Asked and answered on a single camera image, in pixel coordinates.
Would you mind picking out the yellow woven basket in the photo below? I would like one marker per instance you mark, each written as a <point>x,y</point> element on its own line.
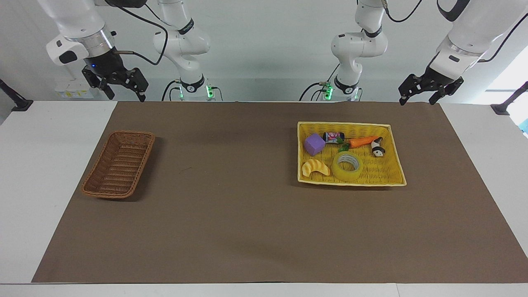
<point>377,169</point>

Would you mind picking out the yellow tape roll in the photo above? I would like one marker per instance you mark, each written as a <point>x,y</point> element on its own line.
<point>337,171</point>

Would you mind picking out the brown wicker basket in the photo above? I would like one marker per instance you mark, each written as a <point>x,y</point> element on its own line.
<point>119,163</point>

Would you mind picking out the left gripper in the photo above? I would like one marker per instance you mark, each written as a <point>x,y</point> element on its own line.
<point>437,76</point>

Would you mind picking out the toy carrot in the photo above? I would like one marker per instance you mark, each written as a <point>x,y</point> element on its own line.
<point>363,141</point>

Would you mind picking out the purple cube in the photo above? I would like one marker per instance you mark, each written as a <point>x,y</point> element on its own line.
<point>314,144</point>

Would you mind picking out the light blue object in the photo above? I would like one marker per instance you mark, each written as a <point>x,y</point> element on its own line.
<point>525,126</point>

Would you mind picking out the black stand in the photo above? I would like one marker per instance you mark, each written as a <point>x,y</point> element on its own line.
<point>507,102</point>
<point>14,99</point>

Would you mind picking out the white power strip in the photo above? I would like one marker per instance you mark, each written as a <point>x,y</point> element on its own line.
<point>74,91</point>

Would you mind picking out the panda figure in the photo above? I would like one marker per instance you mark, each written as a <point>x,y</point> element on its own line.
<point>376,148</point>

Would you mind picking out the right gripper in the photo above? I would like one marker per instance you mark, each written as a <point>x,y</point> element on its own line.
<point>105,64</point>

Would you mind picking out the small printed can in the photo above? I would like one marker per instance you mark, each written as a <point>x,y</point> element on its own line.
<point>333,136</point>

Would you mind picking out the toy croissant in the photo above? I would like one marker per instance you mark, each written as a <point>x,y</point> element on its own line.
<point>315,168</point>

